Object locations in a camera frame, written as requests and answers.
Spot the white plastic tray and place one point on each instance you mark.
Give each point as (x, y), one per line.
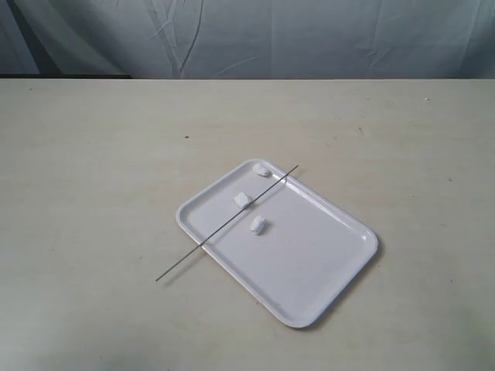
(305, 257)

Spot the thin metal skewer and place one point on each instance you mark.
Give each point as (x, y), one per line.
(218, 229)

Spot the white backdrop curtain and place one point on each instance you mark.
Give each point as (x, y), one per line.
(248, 39)

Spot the white foam piece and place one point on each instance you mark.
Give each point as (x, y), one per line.
(257, 225)
(242, 200)
(260, 170)

